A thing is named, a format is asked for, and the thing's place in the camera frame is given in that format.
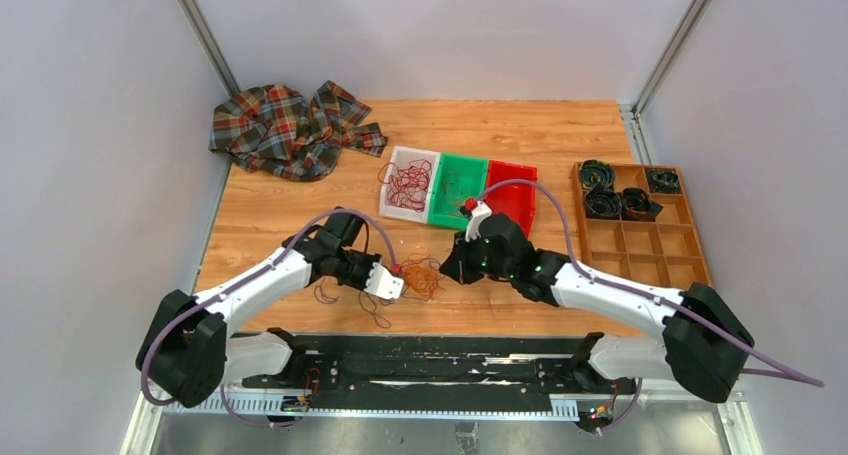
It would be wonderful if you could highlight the aluminium frame rail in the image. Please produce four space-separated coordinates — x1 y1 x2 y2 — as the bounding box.
142 347 750 423

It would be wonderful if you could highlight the green plastic bin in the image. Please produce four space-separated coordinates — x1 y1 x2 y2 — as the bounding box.
427 153 489 230

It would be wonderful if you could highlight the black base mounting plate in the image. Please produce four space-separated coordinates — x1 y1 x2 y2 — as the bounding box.
233 334 636 421

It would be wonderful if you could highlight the red cable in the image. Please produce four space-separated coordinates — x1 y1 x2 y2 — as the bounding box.
377 159 435 213

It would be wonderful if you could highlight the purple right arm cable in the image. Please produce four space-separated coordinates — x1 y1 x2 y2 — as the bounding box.
473 178 826 435

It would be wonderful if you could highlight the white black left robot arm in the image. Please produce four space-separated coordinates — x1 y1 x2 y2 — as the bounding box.
135 207 404 408

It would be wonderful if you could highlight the wooden compartment tray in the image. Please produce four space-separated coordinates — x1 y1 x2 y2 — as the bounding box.
571 160 713 289

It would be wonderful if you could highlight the red plastic bin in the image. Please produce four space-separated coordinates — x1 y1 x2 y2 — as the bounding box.
484 160 538 237

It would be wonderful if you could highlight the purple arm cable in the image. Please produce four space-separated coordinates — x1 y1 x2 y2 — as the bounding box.
140 207 399 429
473 178 826 435

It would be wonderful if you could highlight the white plastic bin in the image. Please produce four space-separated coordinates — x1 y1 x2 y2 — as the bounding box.
378 145 441 224

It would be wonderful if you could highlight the left aluminium corner post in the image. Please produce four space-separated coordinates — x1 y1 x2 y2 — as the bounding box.
177 0 241 96

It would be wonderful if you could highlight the plaid cloth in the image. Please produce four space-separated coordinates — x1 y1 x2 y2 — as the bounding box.
208 81 389 182

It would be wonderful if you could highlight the aluminium corner post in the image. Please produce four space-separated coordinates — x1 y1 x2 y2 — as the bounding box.
632 0 712 118
177 0 241 96

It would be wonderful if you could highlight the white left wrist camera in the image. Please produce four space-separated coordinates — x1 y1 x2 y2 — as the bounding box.
363 262 405 300

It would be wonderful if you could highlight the orange cable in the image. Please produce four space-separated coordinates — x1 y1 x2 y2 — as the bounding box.
397 253 444 303

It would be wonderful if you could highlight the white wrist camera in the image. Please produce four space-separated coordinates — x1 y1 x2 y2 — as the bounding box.
363 262 405 300
464 198 492 242

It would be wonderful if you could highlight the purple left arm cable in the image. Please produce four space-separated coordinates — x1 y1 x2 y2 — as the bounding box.
140 207 399 429

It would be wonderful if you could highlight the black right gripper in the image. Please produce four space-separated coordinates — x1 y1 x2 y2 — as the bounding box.
440 229 515 285

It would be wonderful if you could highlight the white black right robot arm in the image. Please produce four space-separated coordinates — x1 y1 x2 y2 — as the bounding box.
440 214 754 403

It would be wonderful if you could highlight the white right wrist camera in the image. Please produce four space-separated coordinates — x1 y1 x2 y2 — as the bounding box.
464 198 492 242

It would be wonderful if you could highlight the right aluminium corner post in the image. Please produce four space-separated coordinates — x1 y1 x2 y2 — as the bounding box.
632 0 712 118

